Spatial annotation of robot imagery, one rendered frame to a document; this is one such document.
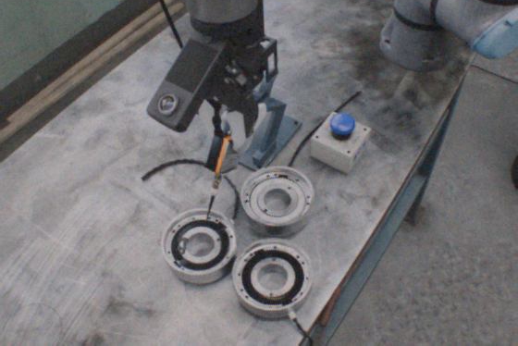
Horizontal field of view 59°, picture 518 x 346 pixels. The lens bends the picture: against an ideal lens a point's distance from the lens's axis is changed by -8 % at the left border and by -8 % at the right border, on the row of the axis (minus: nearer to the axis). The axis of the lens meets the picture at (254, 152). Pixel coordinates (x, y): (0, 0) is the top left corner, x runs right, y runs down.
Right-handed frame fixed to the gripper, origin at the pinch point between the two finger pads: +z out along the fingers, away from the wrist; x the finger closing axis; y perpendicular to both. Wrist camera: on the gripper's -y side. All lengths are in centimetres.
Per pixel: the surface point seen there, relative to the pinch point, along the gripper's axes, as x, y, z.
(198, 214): 1.7, -6.2, 10.0
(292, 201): -8.3, 3.0, 10.3
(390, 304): -26, 35, 93
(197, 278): -4.3, -14.3, 10.0
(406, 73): -10.9, 41.7, 13.3
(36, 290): 15.2, -28.6, 13.1
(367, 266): -16, 30, 69
